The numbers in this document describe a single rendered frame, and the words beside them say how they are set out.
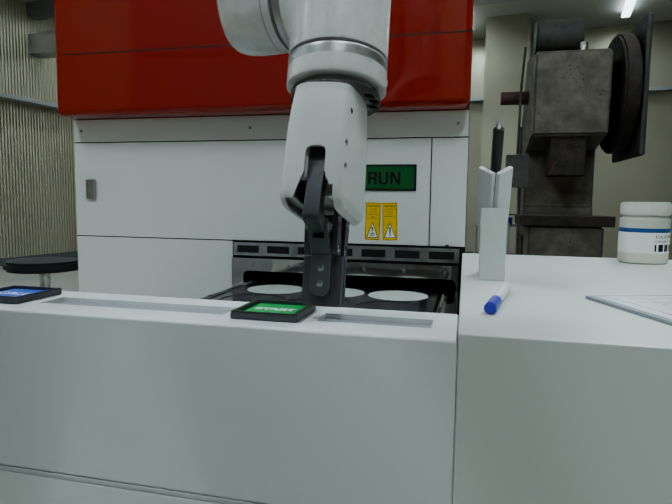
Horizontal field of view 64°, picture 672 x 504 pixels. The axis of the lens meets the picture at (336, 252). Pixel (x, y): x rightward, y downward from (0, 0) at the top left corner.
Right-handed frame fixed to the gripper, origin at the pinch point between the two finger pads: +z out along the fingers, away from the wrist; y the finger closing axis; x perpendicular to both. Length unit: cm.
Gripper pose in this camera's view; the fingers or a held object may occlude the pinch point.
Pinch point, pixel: (324, 281)
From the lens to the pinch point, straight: 43.7
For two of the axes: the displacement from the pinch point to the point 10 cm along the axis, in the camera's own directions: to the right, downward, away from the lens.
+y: -2.2, -1.2, -9.7
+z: -0.6, 9.9, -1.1
